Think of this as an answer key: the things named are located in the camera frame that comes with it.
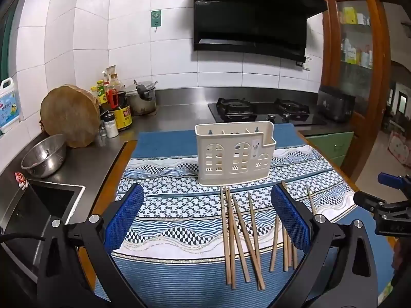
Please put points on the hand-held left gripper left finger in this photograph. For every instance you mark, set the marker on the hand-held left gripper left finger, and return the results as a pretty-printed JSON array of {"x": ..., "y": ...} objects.
[{"x": 128, "y": 218}]

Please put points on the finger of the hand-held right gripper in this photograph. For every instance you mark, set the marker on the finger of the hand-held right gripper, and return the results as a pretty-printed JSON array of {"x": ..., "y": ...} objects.
[
  {"x": 369, "y": 200},
  {"x": 390, "y": 179}
]

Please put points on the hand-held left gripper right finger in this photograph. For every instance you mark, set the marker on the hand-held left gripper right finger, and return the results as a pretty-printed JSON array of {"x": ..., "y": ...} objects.
[{"x": 289, "y": 219}]

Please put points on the group of wooden chopsticks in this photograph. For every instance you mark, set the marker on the group of wooden chopsticks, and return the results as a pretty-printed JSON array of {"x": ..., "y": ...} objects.
[{"x": 228, "y": 237}]

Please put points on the white plastic utensil holder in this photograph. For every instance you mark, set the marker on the white plastic utensil holder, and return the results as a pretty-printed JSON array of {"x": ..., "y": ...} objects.
[{"x": 224, "y": 173}]

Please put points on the pink patterned bag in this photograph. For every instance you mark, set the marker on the pink patterned bag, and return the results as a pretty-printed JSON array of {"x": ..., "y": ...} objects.
[{"x": 398, "y": 149}]

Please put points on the blue patterned tablecloth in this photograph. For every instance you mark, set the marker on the blue patterned tablecloth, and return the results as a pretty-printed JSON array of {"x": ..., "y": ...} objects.
[{"x": 179, "y": 205}]

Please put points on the green drawer cabinet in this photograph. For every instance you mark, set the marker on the green drawer cabinet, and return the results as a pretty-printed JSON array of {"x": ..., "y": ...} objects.
[{"x": 334, "y": 147}]

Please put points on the steel sink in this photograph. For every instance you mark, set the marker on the steel sink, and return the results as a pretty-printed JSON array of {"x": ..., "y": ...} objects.
[{"x": 48, "y": 199}]

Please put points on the white seasoning shaker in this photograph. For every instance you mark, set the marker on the white seasoning shaker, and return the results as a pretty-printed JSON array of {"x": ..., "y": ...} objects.
[{"x": 111, "y": 130}]

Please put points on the black countertop appliance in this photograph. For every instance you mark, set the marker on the black countertop appliance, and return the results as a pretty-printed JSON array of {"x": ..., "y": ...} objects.
[{"x": 335, "y": 104}]

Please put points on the dark sauce bottle yellow label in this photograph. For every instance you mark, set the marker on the dark sauce bottle yellow label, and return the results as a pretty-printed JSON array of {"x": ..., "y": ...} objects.
[{"x": 123, "y": 115}]

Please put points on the steel colander bowl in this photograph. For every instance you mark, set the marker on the steel colander bowl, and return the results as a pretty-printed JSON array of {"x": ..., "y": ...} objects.
[{"x": 43, "y": 157}]

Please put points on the black gas stove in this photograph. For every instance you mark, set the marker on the black gas stove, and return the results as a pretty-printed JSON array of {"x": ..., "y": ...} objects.
[{"x": 266, "y": 110}]

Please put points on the red and white cloth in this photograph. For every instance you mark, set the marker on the red and white cloth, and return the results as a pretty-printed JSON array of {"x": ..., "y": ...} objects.
[{"x": 21, "y": 180}]

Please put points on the steel pressure cooker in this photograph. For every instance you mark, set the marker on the steel pressure cooker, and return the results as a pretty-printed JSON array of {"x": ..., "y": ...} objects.
[{"x": 138, "y": 102}]

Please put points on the round wooden cutting board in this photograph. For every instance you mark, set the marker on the round wooden cutting board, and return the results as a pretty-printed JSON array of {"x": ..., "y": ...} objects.
[{"x": 69, "y": 115}]

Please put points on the green label bottle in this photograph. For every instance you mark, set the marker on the green label bottle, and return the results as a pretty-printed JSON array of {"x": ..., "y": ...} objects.
[{"x": 102, "y": 94}]

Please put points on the yellow cap bottle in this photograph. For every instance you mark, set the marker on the yellow cap bottle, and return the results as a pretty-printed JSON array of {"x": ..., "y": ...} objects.
[{"x": 93, "y": 92}]

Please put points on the wooden glass door cabinet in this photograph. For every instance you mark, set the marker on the wooden glass door cabinet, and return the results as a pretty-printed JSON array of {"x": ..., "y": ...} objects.
[{"x": 327, "y": 54}]

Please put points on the seasoning packet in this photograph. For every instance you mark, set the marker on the seasoning packet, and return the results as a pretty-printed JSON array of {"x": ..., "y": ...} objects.
[{"x": 109, "y": 73}]

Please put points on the white detergent jug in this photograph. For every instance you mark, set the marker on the white detergent jug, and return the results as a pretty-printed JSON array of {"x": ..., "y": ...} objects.
[{"x": 8, "y": 106}]

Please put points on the yellow box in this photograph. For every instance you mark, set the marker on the yellow box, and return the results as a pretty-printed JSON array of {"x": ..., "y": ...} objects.
[{"x": 349, "y": 15}]

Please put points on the black range hood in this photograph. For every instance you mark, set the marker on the black range hood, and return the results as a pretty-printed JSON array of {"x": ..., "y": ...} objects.
[{"x": 250, "y": 22}]

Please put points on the green wall hook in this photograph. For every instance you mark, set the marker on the green wall hook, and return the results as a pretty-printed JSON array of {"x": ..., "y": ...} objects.
[{"x": 156, "y": 19}]

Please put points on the green window frame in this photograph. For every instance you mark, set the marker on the green window frame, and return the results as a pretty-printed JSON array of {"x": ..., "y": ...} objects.
[{"x": 9, "y": 22}]

